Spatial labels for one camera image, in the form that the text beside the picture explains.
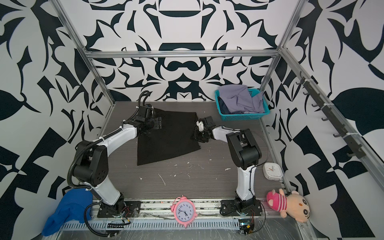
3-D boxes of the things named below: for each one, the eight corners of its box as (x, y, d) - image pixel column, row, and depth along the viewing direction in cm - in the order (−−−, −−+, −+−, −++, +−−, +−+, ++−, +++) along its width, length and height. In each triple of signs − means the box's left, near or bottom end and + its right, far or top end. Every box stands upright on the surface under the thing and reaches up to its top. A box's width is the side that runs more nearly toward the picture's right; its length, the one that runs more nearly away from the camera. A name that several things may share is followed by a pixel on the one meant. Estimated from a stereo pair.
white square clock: (264, 181, 85) (267, 178, 82) (260, 165, 90) (262, 162, 87) (282, 181, 85) (285, 178, 82) (276, 165, 90) (279, 162, 87)
